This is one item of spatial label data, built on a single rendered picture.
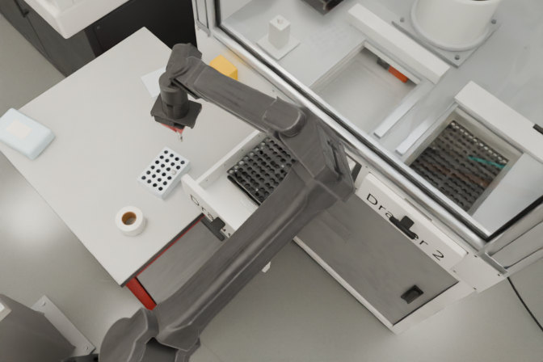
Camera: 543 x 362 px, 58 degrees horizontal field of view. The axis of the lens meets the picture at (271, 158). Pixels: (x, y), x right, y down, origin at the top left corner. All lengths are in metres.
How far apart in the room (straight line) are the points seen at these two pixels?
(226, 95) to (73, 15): 0.88
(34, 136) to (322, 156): 1.03
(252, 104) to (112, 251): 0.69
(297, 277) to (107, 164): 0.98
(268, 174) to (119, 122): 0.51
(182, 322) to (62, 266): 1.54
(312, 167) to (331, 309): 1.48
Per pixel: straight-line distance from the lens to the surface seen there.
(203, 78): 0.94
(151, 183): 1.35
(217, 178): 1.29
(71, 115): 1.56
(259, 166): 1.23
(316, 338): 2.03
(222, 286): 0.67
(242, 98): 0.82
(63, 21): 1.64
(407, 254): 1.45
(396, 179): 1.17
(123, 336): 0.73
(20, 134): 1.52
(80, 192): 1.43
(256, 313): 2.03
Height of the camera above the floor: 2.00
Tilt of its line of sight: 62 degrees down
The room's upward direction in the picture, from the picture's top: 5 degrees clockwise
